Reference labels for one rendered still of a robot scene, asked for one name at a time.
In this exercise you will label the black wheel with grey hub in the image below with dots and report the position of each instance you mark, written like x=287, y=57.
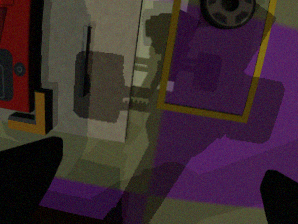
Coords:
x=239, y=14

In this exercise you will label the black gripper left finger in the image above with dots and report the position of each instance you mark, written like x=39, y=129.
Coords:
x=25, y=175

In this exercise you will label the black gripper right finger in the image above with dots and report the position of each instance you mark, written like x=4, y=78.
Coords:
x=280, y=198

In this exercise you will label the yellow rectangular outline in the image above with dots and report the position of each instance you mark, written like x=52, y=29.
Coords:
x=208, y=112

